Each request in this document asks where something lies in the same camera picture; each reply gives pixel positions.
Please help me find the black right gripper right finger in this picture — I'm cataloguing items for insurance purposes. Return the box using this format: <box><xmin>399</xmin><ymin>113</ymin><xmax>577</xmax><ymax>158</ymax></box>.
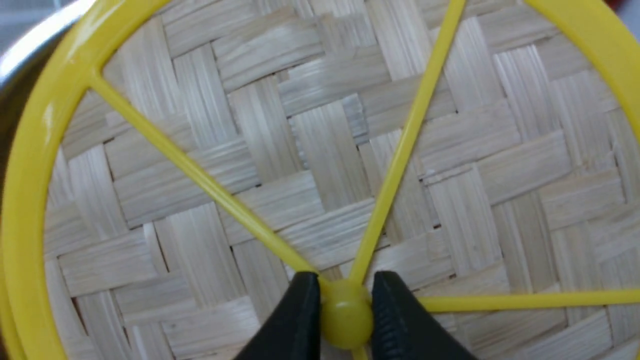
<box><xmin>371</xmin><ymin>271</ymin><xmax>476</xmax><ymax>360</ymax></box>

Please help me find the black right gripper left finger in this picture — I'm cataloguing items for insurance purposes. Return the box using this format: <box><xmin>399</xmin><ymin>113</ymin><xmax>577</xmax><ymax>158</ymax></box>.
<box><xmin>235</xmin><ymin>271</ymin><xmax>322</xmax><ymax>360</ymax></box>

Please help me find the yellow woven steamer lid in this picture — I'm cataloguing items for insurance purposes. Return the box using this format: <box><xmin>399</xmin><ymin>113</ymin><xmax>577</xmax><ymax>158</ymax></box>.
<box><xmin>1</xmin><ymin>0</ymin><xmax>639</xmax><ymax>360</ymax></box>

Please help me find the stainless steel pot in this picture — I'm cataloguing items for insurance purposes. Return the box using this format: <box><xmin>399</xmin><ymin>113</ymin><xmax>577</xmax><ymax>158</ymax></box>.
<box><xmin>0</xmin><ymin>0</ymin><xmax>96</xmax><ymax>181</ymax></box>

